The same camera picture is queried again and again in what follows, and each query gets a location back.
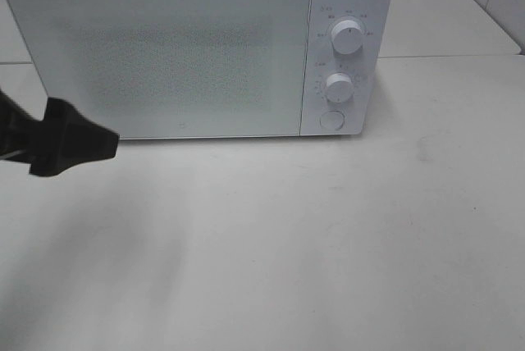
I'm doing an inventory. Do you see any white microwave knob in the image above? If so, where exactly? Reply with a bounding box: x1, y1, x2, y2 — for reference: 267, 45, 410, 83
324, 73, 354, 103
329, 16, 365, 55

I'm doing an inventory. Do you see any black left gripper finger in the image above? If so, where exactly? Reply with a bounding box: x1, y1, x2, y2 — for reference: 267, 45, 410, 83
27, 98, 120, 177

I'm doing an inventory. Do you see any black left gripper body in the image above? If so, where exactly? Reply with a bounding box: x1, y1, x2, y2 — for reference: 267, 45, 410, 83
1, 92, 43, 165

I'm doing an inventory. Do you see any white microwave door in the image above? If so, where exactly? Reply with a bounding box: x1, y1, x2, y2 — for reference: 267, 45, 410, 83
7, 0, 310, 139

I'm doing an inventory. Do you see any white microwave oven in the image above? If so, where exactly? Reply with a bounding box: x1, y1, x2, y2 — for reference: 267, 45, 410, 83
0, 0, 395, 142

